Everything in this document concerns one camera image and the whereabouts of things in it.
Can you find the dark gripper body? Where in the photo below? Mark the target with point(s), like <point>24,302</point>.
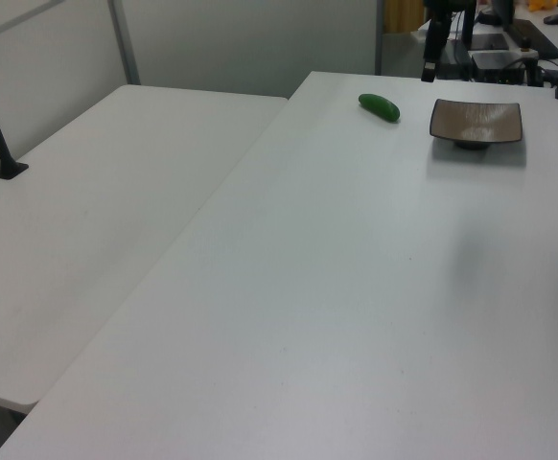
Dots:
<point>435,40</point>

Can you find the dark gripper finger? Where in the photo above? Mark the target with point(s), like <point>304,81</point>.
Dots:
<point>425,72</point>
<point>433,72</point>

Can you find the green cucumber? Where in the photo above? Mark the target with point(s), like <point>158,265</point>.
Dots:
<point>379,106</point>

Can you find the square brown ceramic plate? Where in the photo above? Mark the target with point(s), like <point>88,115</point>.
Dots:
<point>475,122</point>

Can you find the black flat box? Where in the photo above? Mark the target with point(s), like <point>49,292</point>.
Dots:
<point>454,64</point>

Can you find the black monitor stand pole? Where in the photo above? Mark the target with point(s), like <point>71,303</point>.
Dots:
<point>468,24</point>

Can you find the silver electronics box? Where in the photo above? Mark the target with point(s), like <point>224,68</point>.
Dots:
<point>497,64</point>

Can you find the black desk mat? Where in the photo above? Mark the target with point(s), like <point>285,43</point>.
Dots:
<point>533,40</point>

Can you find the yellow object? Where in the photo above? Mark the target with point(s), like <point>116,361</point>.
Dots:
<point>541,4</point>

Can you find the black computer mouse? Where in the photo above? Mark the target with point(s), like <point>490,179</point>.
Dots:
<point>555,19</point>

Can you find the yellow wall panel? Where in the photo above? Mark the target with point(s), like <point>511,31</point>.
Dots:
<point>403,16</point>

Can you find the grey partition frame post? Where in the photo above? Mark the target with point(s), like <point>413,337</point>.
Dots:
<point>124,43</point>

